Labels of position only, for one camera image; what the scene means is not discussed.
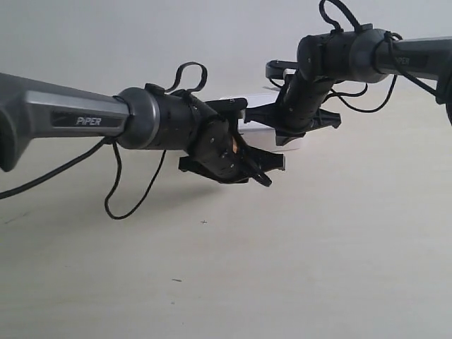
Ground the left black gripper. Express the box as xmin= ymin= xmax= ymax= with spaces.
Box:
xmin=179 ymin=136 xmax=285 ymax=184

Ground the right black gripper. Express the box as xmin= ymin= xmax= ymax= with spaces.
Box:
xmin=244 ymin=86 xmax=341 ymax=145

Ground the white lidded plastic container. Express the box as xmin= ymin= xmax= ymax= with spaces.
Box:
xmin=221 ymin=92 xmax=302 ymax=153

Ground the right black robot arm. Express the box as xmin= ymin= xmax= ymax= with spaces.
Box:
xmin=244 ymin=29 xmax=451 ymax=146

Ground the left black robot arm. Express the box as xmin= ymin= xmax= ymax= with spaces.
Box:
xmin=1 ymin=74 xmax=285 ymax=186

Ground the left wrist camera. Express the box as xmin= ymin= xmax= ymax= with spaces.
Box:
xmin=206 ymin=97 xmax=248 ymax=119

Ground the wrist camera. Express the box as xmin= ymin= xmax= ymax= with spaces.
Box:
xmin=265 ymin=59 xmax=298 ymax=81
xmin=206 ymin=97 xmax=248 ymax=119

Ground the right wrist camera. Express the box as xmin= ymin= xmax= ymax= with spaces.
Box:
xmin=265 ymin=59 xmax=298 ymax=81

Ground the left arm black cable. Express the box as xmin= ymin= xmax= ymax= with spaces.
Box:
xmin=0 ymin=62 xmax=273 ymax=219

